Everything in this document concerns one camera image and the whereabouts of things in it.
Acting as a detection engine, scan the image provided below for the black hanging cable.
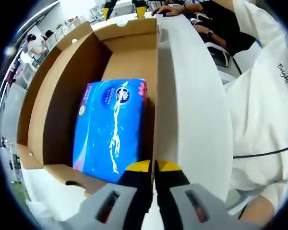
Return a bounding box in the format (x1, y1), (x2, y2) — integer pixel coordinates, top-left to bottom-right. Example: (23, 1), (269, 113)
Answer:
(231, 56), (243, 75)

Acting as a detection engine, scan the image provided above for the white chair with dark seat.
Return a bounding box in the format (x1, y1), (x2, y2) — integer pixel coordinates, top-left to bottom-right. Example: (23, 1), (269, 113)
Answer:
(206, 45), (231, 68)

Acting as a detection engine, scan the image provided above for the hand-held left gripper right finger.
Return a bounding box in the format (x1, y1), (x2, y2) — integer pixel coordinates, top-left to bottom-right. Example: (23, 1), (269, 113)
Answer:
(155, 159), (255, 230)

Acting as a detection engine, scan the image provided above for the brown cardboard shoe box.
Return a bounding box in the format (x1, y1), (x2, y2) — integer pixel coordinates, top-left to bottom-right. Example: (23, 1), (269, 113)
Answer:
(16, 18), (162, 199)

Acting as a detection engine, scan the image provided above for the person in white shirt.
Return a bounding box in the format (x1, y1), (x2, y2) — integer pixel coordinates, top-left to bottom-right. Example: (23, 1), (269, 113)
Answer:
(216, 0), (288, 214)

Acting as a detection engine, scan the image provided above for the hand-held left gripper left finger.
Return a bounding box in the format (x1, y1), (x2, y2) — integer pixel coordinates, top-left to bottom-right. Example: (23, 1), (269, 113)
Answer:
(62, 159), (154, 230)

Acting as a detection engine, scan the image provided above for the blue soft tissue pack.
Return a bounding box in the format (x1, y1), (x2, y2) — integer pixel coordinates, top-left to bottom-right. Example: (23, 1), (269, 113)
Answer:
(72, 78), (149, 184)

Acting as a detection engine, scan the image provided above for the white desk partition board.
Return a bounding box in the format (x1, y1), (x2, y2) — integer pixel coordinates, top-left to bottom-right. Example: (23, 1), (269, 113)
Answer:
(0, 85), (27, 144)

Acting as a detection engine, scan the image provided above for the black chest device cable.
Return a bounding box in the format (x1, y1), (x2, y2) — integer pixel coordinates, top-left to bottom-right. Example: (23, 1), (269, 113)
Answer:
(232, 143), (288, 159)

